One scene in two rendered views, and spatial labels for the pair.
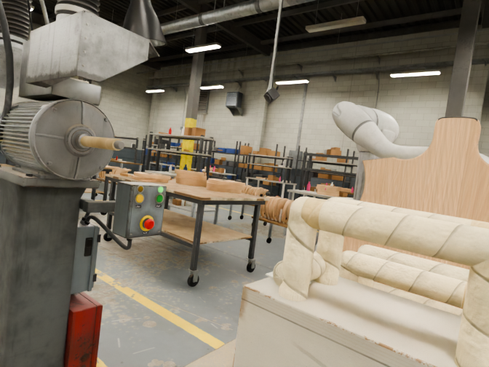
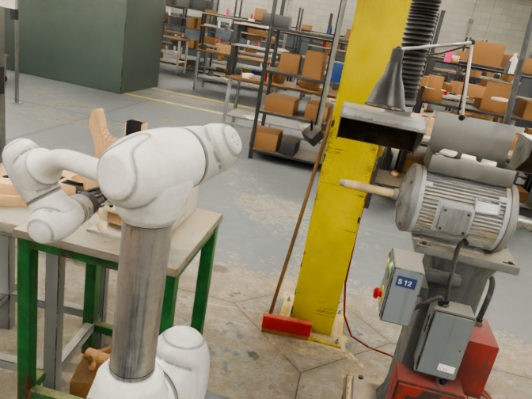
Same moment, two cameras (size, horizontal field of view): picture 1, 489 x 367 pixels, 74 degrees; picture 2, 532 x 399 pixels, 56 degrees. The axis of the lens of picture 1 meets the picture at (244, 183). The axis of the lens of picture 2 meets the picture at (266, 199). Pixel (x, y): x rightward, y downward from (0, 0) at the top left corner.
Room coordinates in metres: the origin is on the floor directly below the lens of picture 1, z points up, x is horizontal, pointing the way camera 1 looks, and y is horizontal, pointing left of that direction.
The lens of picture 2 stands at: (2.31, -0.79, 1.77)
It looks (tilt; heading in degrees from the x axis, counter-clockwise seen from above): 20 degrees down; 150
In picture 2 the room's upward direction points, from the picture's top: 10 degrees clockwise
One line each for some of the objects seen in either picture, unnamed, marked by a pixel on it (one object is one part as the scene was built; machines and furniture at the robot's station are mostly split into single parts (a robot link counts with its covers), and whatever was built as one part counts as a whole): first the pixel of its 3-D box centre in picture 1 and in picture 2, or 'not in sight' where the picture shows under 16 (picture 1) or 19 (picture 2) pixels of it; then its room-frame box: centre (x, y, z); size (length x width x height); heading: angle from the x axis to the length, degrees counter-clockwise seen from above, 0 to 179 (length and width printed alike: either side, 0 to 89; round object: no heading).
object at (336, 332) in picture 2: not in sight; (311, 319); (0.09, 0.98, 0.02); 0.40 x 0.40 x 0.02; 52
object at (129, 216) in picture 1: (123, 212); (417, 294); (1.27, 0.46, 0.99); 0.24 x 0.21 x 0.26; 52
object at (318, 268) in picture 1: (304, 268); not in sight; (0.39, -0.09, 1.12); 0.11 x 0.03 x 0.03; 142
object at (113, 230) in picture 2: not in sight; (128, 231); (0.58, -0.36, 0.94); 0.27 x 0.15 x 0.01; 52
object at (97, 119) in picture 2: not in sight; (101, 123); (0.50, -0.46, 1.33); 0.07 x 0.04 x 0.10; 51
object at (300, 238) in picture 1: (298, 253); not in sight; (0.35, -0.07, 1.15); 0.03 x 0.03 x 0.09
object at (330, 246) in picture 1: (330, 245); not in sight; (0.42, -0.12, 1.15); 0.03 x 0.03 x 0.09
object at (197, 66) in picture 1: (192, 106); not in sight; (11.00, 2.06, 2.99); 0.41 x 0.41 x 5.98; 52
